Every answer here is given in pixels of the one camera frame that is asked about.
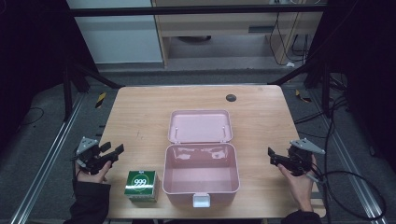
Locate black hanging cables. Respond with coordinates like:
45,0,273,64
268,11,310,67

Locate white cabinet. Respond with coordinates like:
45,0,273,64
66,0,164,65

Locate black metal frame bar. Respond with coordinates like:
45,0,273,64
68,4,329,17

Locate black floor cable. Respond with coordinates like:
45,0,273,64
19,106,46,128

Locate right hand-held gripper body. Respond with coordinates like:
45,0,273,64
275,137,327,177

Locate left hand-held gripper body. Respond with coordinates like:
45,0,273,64
76,136,120,175

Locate black floor cables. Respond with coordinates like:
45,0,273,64
293,73,351,224

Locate black metal frame strut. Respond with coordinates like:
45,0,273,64
267,60,332,118
63,60,126,123

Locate person's left hand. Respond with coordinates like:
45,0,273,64
75,160,113,185

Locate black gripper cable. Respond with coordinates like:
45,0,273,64
305,169,388,221

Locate green and white carton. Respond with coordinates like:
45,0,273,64
123,169,161,203

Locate aluminium floor rail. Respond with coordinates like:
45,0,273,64
306,90,382,224
8,92,87,224

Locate person's right hand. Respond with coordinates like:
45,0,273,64
277,154,318,213

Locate yellow black striped tape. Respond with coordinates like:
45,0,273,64
94,91,107,109
294,89,313,104

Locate open pink storage box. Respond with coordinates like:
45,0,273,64
162,108,242,209

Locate black curtain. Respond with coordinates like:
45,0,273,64
306,0,396,172
0,0,100,147

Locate light wooden desk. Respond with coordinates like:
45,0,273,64
151,0,325,68

